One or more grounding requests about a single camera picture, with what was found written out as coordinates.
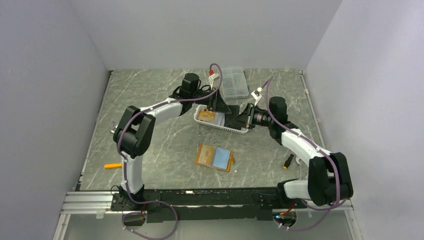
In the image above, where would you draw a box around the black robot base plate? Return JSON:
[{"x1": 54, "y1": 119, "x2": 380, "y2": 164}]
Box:
[{"x1": 110, "y1": 187, "x2": 306, "y2": 223}]

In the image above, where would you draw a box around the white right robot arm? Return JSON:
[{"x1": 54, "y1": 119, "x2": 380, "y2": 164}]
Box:
[{"x1": 225, "y1": 96, "x2": 354, "y2": 208}]

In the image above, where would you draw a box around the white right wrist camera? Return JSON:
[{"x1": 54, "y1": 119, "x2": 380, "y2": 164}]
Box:
[{"x1": 251, "y1": 87, "x2": 263, "y2": 106}]

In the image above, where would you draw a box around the white plastic basket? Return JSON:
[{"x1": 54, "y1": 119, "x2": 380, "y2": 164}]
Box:
[{"x1": 193, "y1": 105, "x2": 249, "y2": 135}]

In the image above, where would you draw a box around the aluminium frame rail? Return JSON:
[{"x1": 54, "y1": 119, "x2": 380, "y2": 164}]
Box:
[{"x1": 59, "y1": 188, "x2": 354, "y2": 216}]

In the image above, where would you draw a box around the silver card stack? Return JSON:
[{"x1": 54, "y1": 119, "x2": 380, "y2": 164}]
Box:
[{"x1": 213, "y1": 112, "x2": 225, "y2": 127}]

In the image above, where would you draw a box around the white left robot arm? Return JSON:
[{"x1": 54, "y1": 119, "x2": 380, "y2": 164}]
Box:
[{"x1": 113, "y1": 73, "x2": 232, "y2": 210}]

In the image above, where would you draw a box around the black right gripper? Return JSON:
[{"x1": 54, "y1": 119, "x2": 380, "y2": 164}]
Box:
[{"x1": 229, "y1": 103, "x2": 275, "y2": 130}]

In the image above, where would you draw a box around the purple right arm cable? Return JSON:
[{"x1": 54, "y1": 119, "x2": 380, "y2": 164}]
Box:
[{"x1": 261, "y1": 76, "x2": 349, "y2": 232}]

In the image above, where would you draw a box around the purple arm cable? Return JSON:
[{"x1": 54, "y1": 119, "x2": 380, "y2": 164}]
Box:
[
  {"x1": 116, "y1": 62, "x2": 223, "y2": 240},
  {"x1": 261, "y1": 76, "x2": 349, "y2": 232}
]

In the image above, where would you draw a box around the silver open end wrench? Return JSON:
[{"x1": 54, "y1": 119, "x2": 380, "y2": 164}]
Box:
[{"x1": 295, "y1": 156, "x2": 302, "y2": 165}]

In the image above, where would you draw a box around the orange handled small tool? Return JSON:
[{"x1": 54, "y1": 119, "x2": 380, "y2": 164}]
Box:
[{"x1": 104, "y1": 163, "x2": 123, "y2": 170}]

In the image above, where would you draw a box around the red handled adjustable wrench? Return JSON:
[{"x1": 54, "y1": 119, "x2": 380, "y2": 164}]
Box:
[{"x1": 109, "y1": 120, "x2": 119, "y2": 134}]

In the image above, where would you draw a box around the yellow tipped black screwdriver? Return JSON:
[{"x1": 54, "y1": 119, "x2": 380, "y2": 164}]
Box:
[{"x1": 283, "y1": 153, "x2": 295, "y2": 170}]

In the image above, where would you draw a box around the clear plastic screw box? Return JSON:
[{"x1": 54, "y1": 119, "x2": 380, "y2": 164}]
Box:
[{"x1": 220, "y1": 67, "x2": 250, "y2": 101}]

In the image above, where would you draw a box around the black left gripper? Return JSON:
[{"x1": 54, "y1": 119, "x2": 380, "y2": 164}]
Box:
[{"x1": 191, "y1": 87, "x2": 232, "y2": 115}]

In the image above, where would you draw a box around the orange leather card holder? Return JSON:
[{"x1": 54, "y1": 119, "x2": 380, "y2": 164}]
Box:
[{"x1": 194, "y1": 144, "x2": 235, "y2": 172}]

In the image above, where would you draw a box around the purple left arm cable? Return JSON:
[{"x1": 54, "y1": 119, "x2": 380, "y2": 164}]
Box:
[{"x1": 116, "y1": 62, "x2": 223, "y2": 240}]

